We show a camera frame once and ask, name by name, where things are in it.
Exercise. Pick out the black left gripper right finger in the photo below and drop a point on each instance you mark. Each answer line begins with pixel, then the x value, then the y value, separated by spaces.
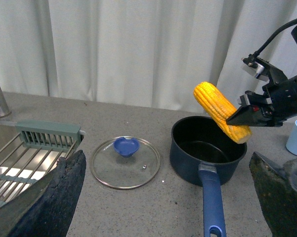
pixel 276 189

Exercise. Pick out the blue saucepan with handle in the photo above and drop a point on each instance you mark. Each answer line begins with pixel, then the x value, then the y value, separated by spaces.
pixel 202 154

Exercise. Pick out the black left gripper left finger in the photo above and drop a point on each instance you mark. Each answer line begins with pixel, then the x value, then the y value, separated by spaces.
pixel 46 209

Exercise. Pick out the white curtain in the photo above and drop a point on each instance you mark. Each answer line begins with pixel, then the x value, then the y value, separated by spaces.
pixel 149 53

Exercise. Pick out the glass lid with blue knob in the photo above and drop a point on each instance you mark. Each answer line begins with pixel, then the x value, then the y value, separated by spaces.
pixel 125 162

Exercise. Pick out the green dish drying rack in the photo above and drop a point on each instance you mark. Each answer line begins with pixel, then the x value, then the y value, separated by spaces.
pixel 29 150

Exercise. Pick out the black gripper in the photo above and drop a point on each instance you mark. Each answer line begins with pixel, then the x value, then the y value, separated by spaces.
pixel 276 105

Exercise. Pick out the yellow corn cob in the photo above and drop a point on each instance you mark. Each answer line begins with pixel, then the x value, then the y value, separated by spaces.
pixel 220 109

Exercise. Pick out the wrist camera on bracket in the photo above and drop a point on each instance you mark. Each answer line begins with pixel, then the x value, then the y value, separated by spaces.
pixel 262 70

